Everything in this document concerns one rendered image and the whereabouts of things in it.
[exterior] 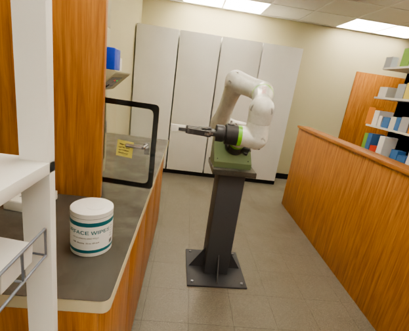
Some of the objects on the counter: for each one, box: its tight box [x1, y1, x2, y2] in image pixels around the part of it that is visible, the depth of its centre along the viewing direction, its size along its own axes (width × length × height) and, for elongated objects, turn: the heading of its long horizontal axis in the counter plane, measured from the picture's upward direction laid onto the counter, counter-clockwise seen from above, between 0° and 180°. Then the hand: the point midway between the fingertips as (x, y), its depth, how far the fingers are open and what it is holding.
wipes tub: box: [70, 198, 114, 257], centre depth 91 cm, size 13×13×15 cm
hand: (178, 128), depth 122 cm, fingers closed
